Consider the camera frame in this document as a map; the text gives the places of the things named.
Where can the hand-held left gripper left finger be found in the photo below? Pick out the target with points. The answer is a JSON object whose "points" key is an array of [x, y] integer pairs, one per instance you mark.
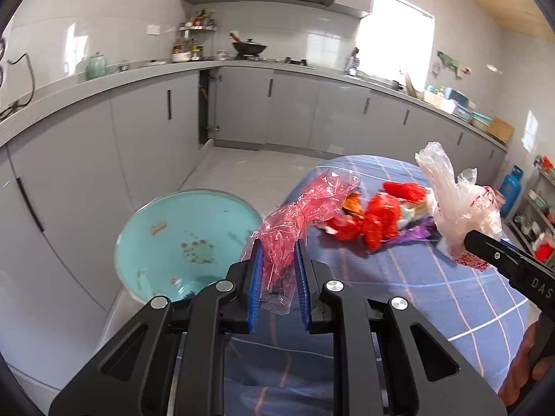
{"points": [[256, 277]]}

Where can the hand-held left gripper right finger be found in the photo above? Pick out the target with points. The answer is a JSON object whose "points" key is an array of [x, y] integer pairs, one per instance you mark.
{"points": [[302, 281]]}

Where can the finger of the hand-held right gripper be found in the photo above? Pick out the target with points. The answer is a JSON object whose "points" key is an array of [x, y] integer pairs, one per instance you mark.
{"points": [[490, 249]]}

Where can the clear plastic bag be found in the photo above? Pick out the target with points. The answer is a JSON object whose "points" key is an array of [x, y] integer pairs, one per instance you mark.
{"points": [[455, 208]]}

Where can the pink plastic wrapper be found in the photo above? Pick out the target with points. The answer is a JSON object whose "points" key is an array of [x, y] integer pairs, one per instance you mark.
{"points": [[299, 216]]}

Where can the teal plastic basin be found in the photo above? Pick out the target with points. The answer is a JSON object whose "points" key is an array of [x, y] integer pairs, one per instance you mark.
{"points": [[190, 234]]}

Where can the purple snack wrapper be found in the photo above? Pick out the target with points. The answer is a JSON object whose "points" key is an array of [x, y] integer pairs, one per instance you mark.
{"points": [[412, 234]]}

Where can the person's right hand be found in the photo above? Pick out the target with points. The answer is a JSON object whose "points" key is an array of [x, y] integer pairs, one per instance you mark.
{"points": [[520, 364]]}

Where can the red plastic container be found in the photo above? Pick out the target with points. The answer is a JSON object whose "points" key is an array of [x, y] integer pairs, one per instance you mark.
{"points": [[545, 253]]}

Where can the blue gas cylinder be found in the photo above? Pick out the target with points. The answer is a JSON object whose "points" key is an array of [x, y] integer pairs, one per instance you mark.
{"points": [[511, 190]]}

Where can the metal shelf rack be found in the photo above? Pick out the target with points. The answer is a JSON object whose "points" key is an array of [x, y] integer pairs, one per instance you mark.
{"points": [[537, 208]]}

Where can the orange snack wrapper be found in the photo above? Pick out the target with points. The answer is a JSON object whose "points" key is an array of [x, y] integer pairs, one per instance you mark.
{"points": [[353, 206]]}

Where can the red foam net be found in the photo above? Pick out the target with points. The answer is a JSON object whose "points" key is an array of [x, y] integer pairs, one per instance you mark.
{"points": [[407, 190], [381, 221]]}

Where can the cardboard box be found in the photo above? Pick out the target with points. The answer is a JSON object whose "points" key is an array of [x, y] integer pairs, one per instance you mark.
{"points": [[501, 130]]}

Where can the stacked teal bowls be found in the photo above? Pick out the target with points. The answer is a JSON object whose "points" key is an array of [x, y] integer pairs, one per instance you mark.
{"points": [[481, 121]]}

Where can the teal storage box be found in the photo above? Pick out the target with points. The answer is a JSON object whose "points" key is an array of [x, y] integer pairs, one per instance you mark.
{"points": [[459, 99]]}

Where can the white plastic box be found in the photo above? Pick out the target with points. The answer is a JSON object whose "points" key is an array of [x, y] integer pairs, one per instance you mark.
{"points": [[438, 102]]}

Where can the grey kitchen counter cabinets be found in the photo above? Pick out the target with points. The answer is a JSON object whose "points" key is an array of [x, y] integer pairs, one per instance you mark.
{"points": [[143, 138]]}

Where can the wooden cutting board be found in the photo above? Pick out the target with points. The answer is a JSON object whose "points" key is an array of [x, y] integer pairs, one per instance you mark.
{"points": [[412, 83]]}

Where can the metal utensil holder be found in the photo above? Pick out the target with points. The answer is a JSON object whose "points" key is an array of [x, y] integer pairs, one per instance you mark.
{"points": [[352, 65]]}

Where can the black wok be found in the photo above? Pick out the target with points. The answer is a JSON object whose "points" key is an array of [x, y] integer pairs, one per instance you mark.
{"points": [[249, 47]]}

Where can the bright window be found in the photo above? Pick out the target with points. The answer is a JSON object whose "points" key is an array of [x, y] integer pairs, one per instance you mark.
{"points": [[394, 39]]}

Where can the wall hook decoration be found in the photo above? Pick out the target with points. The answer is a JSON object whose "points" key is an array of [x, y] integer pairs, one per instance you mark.
{"points": [[446, 58]]}

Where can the wall spice rack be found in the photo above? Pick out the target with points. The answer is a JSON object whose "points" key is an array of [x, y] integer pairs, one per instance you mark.
{"points": [[195, 28]]}

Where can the white wall socket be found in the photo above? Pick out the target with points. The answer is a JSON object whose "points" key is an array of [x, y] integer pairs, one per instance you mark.
{"points": [[153, 30]]}

